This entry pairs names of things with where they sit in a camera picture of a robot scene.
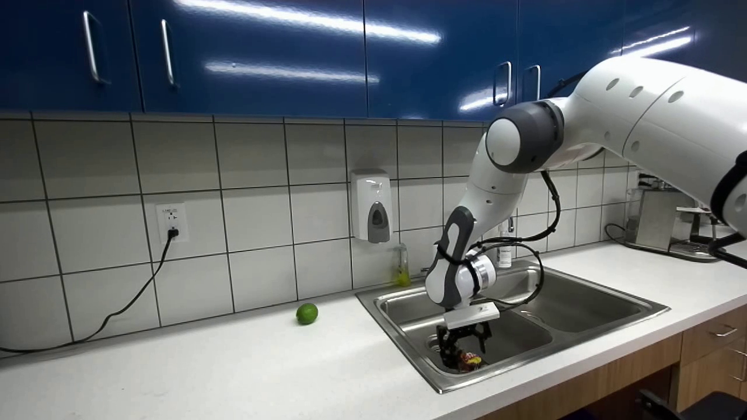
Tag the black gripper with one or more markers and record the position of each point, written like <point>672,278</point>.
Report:
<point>446,340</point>

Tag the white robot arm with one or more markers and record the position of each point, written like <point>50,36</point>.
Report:
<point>683,123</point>

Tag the stainless steel double sink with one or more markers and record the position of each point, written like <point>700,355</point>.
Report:
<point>567,310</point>

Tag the green dish soap bottle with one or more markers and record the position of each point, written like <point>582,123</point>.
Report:
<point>403,276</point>

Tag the clear pump soap bottle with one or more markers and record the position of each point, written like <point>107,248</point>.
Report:
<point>505,252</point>

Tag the green lime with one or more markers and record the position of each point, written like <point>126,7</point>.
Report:
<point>307,313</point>

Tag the black coffee maker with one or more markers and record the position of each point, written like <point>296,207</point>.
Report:
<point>668,222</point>

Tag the wooden lower cabinets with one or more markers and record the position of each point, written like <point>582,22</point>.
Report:
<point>693,368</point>

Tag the blue upper cabinets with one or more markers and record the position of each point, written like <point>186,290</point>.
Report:
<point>365,58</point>

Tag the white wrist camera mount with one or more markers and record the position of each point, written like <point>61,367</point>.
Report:
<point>466,315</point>

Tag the white wall soap dispenser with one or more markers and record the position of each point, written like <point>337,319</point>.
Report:
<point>371,207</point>

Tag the white wall outlet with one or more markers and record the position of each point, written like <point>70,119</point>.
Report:
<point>172,219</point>

